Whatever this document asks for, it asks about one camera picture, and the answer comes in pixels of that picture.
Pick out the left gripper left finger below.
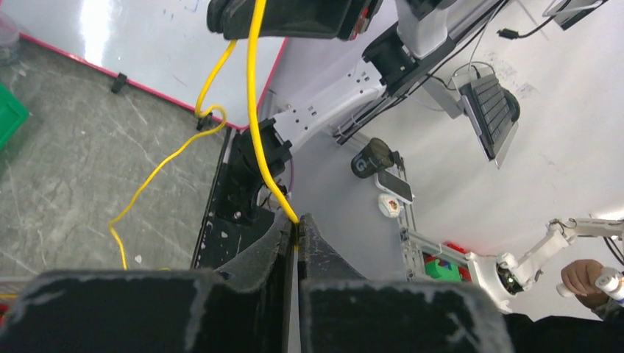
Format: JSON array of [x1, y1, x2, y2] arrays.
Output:
[[1, 217, 296, 352]]

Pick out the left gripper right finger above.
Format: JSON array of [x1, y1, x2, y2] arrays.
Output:
[[298, 214, 514, 352]]

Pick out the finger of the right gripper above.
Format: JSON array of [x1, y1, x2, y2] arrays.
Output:
[[207, 0, 382, 40]]

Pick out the yellow cable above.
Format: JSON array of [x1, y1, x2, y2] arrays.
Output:
[[107, 0, 300, 272]]

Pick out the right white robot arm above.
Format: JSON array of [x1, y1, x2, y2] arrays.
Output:
[[207, 1, 503, 226]]

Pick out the operator hand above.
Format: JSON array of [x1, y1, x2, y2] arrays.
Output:
[[561, 260, 609, 310]]

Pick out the pink framed whiteboard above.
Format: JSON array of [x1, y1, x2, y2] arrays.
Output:
[[0, 0, 288, 132]]

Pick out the small white round object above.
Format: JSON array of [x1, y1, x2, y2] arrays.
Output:
[[377, 193, 401, 218]]

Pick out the white smartphone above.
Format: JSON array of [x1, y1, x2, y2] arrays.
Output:
[[375, 170, 414, 204]]

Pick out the green plastic bin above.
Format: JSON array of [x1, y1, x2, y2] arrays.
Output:
[[0, 84, 30, 149]]

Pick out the black keyboard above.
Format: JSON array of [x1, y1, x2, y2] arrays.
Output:
[[458, 74, 520, 168]]

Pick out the aluminium frame rail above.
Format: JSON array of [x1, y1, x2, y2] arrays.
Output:
[[326, 133, 466, 281]]

